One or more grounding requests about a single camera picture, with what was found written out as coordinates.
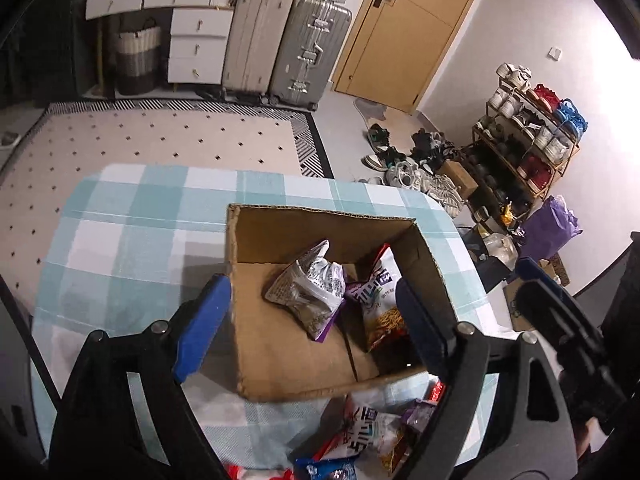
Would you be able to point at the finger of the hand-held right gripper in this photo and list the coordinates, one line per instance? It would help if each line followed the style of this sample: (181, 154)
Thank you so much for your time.
(550, 305)

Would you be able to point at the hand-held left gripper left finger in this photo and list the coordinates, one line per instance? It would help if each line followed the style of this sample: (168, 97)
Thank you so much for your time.
(205, 327)

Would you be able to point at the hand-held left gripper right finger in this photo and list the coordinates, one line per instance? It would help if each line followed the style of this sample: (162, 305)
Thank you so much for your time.
(420, 327)

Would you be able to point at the red cookie packet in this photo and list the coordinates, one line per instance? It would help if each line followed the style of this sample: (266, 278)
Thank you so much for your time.
(437, 391)

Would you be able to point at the blue cookie packet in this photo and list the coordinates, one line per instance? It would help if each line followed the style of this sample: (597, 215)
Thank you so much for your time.
(325, 470)

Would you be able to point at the person's right hand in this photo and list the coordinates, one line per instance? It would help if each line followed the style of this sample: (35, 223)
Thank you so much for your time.
(583, 439)

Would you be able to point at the flat printed cardboard box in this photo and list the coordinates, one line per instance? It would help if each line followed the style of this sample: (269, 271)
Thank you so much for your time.
(517, 307)

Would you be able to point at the black paper bag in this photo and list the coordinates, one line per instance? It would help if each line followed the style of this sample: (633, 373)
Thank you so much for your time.
(492, 272)

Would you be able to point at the purple bag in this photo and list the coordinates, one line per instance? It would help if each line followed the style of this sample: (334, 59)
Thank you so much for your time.
(550, 230)

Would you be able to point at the silver purple snack packet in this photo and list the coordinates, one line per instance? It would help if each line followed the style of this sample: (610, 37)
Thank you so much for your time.
(305, 290)

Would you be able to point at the teal checked tablecloth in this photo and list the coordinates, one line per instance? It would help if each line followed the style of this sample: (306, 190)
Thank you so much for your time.
(140, 240)

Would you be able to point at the red white snack packet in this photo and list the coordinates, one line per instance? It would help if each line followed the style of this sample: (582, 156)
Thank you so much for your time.
(250, 474)

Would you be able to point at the small brown cardboard box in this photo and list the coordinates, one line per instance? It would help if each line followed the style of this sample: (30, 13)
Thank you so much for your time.
(460, 177)

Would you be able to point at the wooden shoe rack with shoes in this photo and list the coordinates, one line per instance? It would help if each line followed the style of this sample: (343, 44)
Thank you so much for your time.
(530, 150)

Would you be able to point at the pile of shoes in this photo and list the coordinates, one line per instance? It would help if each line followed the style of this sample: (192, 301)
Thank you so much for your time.
(420, 170)

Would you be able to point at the beige dotted rug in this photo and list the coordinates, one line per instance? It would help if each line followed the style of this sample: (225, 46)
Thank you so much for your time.
(150, 135)

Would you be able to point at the grey door mat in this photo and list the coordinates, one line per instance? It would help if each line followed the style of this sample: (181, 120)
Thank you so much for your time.
(370, 109)

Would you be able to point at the white drawer cabinet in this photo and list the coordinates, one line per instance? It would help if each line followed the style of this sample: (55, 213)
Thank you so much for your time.
(200, 50)

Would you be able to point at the striped laundry basket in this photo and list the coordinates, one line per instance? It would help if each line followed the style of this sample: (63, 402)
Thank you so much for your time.
(137, 55)

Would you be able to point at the beige suitcase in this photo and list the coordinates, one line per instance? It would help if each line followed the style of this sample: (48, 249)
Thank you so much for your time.
(255, 40)

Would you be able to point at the wooden door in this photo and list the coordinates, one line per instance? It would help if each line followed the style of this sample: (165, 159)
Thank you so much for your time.
(410, 35)

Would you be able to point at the silver suitcase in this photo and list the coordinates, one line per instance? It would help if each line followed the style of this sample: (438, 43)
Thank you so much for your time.
(310, 50)

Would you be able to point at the white light switch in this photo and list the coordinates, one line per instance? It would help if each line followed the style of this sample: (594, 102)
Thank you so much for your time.
(555, 53)

